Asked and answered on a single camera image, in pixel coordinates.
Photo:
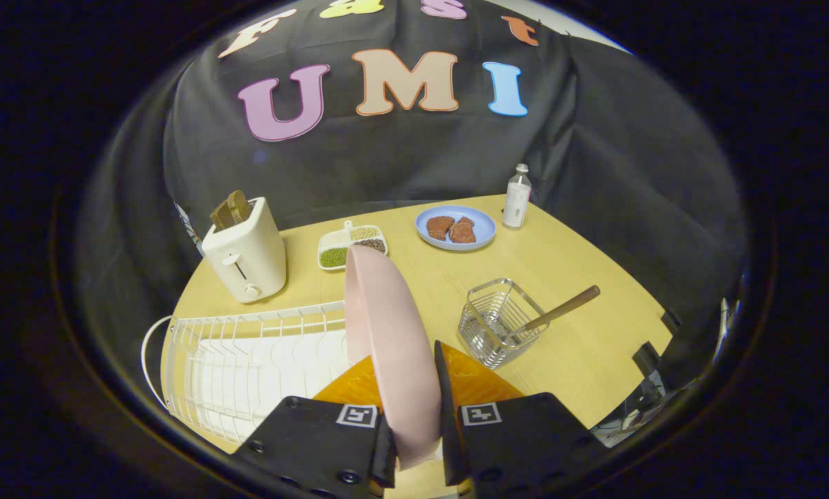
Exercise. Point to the white divided bean dish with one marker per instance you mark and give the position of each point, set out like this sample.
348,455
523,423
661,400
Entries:
351,247

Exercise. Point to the pink plate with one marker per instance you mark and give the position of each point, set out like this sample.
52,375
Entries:
395,360

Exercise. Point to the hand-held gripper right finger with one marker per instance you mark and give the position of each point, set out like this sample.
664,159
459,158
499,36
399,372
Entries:
518,443

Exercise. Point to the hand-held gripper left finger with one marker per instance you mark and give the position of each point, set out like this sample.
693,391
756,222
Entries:
317,443

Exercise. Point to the brown meat piece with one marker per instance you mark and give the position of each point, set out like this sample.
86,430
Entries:
440,226
463,230

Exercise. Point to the black backdrop cloth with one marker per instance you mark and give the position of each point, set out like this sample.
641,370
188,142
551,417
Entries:
414,152

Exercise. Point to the white plastic bottle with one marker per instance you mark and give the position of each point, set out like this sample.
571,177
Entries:
517,197

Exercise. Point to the toast slice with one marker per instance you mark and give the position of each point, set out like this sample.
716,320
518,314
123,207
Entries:
231,209

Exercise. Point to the cream toaster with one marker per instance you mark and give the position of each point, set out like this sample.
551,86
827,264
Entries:
245,253

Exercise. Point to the blue plate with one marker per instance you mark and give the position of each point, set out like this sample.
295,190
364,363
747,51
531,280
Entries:
455,226

